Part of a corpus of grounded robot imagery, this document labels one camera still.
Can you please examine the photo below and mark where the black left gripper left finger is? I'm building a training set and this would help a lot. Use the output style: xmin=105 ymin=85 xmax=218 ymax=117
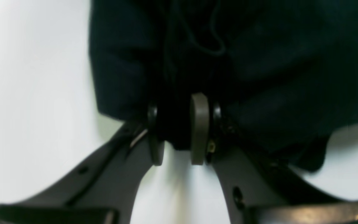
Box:
xmin=0 ymin=104 xmax=164 ymax=224

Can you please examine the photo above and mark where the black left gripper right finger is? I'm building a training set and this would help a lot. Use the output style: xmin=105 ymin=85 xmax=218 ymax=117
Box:
xmin=190 ymin=93 xmax=358 ymax=224

